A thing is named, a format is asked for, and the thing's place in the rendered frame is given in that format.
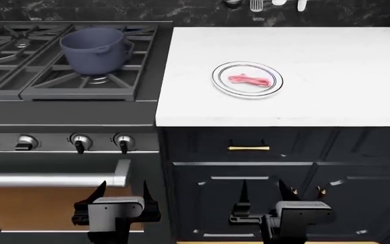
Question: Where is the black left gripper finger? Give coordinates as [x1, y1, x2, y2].
[85, 180, 108, 204]
[142, 180, 158, 205]

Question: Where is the silver oven door handle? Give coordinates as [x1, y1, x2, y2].
[0, 159, 132, 189]

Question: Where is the blue-grey cooking pot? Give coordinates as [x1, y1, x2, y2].
[59, 26, 136, 76]

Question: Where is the dark navy drawer front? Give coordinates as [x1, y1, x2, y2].
[160, 127, 332, 163]
[323, 128, 390, 164]

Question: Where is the pink raw meat strip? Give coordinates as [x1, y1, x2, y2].
[227, 73, 273, 89]

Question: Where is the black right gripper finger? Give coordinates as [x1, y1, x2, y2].
[278, 179, 301, 203]
[238, 179, 250, 205]

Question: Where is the brass drawer pull handle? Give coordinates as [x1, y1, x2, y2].
[227, 138, 271, 153]

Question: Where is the black cast iron stove grate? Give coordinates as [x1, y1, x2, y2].
[0, 23, 74, 102]
[19, 23, 159, 102]

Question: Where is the dark navy cabinet door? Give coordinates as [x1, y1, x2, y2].
[171, 161, 318, 240]
[302, 162, 390, 241]

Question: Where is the grey left gripper camera box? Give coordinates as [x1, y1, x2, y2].
[87, 195, 146, 233]

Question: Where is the black gas range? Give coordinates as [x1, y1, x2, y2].
[0, 20, 175, 244]

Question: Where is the grey right gripper camera box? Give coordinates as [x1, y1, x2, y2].
[274, 200, 336, 230]

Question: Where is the white plate with black rings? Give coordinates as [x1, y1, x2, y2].
[211, 61, 284, 100]

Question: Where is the silver and black stove knob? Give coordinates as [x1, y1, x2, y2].
[112, 132, 136, 155]
[68, 132, 93, 155]
[14, 134, 41, 152]

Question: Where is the oven door glass window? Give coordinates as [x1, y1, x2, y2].
[0, 186, 135, 226]

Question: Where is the grey gripper camera box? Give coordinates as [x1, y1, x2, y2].
[87, 195, 146, 233]
[274, 200, 336, 230]

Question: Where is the round gas burner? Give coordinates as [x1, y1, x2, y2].
[83, 73, 112, 85]
[12, 39, 32, 50]

